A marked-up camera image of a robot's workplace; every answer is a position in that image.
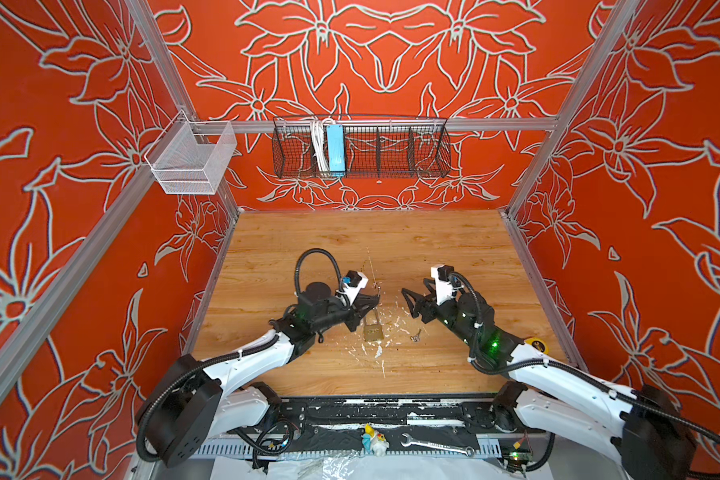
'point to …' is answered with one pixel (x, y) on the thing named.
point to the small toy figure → (373, 441)
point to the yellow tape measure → (538, 344)
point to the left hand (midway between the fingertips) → (375, 299)
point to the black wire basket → (361, 146)
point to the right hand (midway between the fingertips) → (408, 286)
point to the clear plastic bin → (190, 158)
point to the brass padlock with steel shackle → (373, 330)
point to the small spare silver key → (416, 338)
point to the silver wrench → (469, 451)
